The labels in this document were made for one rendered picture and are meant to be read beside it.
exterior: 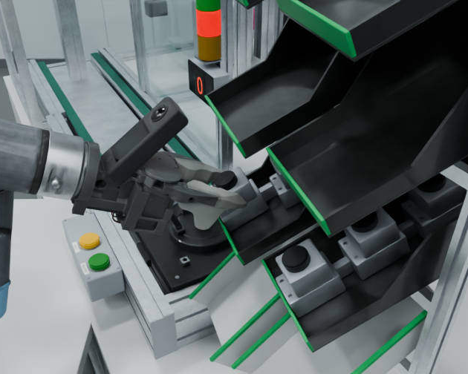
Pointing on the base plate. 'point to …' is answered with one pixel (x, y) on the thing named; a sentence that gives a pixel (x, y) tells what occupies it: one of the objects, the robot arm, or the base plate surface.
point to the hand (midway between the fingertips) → (234, 187)
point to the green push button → (99, 261)
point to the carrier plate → (195, 272)
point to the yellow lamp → (209, 47)
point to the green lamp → (208, 5)
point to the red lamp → (209, 23)
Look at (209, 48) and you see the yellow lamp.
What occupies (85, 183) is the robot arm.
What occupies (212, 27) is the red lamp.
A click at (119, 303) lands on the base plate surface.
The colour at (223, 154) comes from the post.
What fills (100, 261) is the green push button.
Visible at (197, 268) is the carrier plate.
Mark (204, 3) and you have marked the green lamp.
